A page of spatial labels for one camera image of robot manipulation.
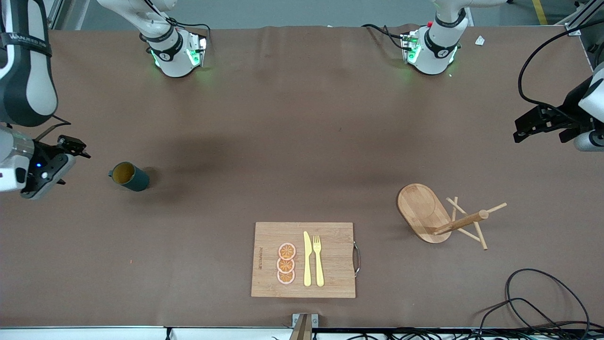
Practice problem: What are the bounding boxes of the dark teal mug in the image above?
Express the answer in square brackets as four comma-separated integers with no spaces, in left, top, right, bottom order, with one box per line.
[108,161,151,193]

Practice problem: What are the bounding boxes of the wooden mug tree stand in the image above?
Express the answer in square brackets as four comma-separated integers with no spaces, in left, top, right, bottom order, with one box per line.
[397,183,509,251]

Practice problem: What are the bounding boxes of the brown table cover sheet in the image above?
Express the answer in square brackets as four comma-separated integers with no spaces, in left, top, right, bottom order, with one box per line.
[0,24,604,329]

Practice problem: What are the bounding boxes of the bamboo cutting board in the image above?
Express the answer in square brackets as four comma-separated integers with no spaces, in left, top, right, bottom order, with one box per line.
[251,221,361,299]

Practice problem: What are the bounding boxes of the yellow plastic fork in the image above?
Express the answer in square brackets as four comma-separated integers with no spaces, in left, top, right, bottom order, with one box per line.
[313,235,325,288]

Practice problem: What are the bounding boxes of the yellow plastic knife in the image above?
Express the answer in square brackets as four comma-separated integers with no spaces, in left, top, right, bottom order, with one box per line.
[303,231,312,287]

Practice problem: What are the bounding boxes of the brown wooden bar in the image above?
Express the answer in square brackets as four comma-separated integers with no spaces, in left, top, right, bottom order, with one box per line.
[289,315,313,340]

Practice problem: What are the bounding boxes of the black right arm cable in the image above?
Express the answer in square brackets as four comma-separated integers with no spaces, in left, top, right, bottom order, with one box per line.
[33,115,72,142]

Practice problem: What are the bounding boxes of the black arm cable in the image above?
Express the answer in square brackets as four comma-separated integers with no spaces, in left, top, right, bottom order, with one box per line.
[33,115,72,142]
[517,18,604,113]

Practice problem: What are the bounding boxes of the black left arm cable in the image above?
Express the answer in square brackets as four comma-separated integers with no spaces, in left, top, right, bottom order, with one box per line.
[517,18,604,113]

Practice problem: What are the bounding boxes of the aluminium frame profile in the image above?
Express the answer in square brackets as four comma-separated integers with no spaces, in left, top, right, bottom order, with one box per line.
[564,0,604,37]
[46,0,65,30]

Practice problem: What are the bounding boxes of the black looped floor cable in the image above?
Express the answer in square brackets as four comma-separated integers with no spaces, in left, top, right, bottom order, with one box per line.
[478,297,567,332]
[505,268,591,331]

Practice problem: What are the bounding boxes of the black right base cable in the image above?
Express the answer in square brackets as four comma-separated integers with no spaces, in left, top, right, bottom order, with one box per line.
[146,0,211,48]

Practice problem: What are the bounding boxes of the black base cable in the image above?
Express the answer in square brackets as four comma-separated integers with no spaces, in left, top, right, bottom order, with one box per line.
[362,23,407,51]
[146,0,211,48]

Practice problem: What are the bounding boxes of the black left base cable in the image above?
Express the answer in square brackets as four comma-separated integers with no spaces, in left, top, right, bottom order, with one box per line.
[362,23,407,51]

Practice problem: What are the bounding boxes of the white table edge rail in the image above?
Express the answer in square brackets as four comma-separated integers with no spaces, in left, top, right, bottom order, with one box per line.
[0,326,294,340]

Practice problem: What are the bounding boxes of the metal table edge bracket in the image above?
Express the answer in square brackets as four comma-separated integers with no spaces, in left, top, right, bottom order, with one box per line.
[292,313,319,329]

